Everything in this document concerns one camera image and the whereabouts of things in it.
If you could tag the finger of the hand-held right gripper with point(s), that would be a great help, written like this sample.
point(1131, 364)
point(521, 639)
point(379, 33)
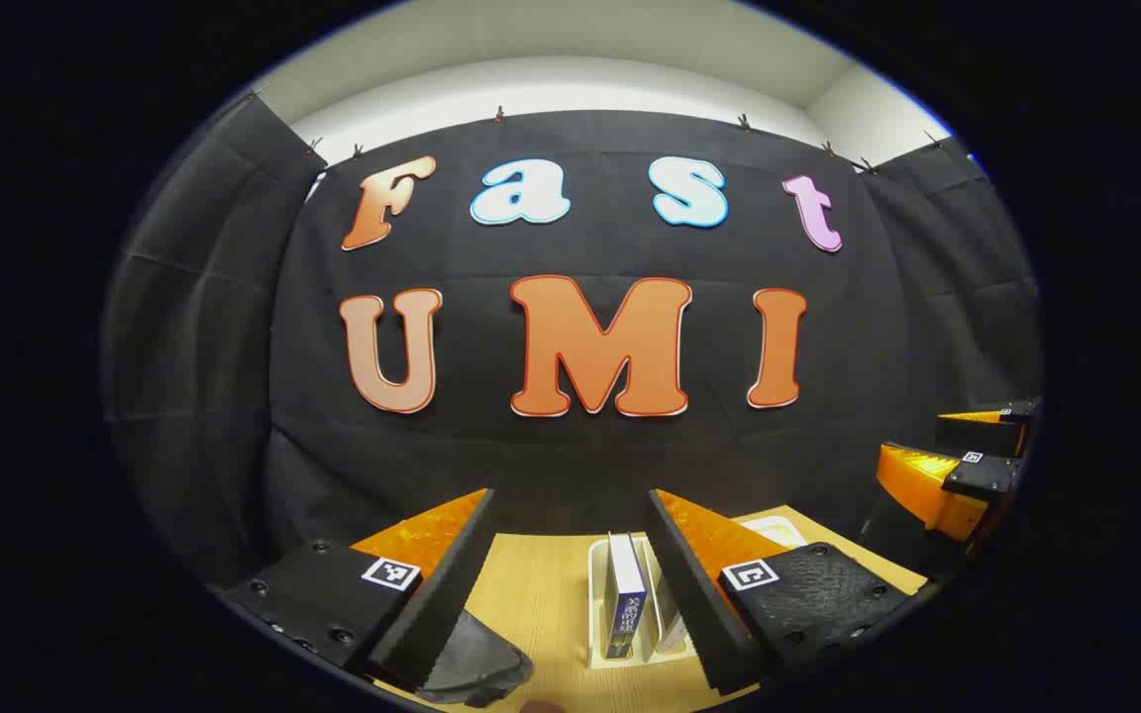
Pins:
point(986, 477)
point(1021, 409)

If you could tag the blue book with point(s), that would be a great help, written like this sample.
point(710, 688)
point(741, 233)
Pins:
point(625, 594)

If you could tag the white bookshelf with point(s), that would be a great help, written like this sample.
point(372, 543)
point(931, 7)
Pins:
point(595, 594)

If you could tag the grey schoolbag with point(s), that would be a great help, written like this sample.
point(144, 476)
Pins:
point(476, 663)

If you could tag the black backdrop cloth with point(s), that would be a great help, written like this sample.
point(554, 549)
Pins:
point(580, 465)

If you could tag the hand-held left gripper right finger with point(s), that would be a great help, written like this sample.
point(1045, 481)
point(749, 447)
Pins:
point(694, 594)

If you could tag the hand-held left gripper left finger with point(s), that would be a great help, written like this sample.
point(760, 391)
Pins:
point(437, 614)

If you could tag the row of small cloth clips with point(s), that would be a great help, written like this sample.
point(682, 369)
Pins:
point(499, 114)

